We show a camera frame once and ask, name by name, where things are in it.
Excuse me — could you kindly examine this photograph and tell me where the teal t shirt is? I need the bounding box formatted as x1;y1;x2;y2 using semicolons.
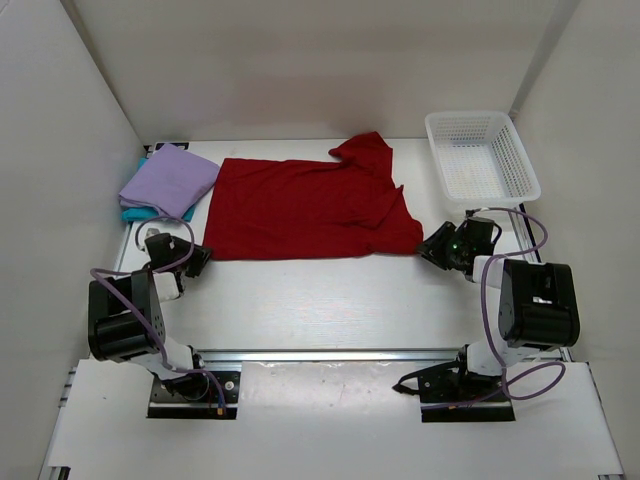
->
118;155;199;222

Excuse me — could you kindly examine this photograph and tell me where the lavender t shirt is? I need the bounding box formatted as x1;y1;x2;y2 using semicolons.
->
118;144;220;217

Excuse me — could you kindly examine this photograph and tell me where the red t shirt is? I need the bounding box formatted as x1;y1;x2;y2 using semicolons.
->
203;132;423;261

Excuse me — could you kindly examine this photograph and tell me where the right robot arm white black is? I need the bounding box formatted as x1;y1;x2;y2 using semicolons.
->
417;216;580;400

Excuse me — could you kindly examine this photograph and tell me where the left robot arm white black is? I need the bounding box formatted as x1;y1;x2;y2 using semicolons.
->
88;232;212;400

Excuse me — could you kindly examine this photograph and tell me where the white plastic basket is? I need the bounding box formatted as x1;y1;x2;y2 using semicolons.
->
425;110;541;210

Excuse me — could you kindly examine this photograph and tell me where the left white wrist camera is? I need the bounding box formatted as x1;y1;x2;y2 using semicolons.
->
145;228;160;239

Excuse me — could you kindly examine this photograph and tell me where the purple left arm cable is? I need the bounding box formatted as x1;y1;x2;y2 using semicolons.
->
89;215;226;411

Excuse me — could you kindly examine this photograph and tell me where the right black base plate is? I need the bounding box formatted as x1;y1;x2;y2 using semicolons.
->
392;360;516;423

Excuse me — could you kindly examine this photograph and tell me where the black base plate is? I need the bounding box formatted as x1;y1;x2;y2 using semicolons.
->
392;360;516;423
147;362;241;420

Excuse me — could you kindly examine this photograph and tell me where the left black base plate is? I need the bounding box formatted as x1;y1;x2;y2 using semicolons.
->
147;362;241;420

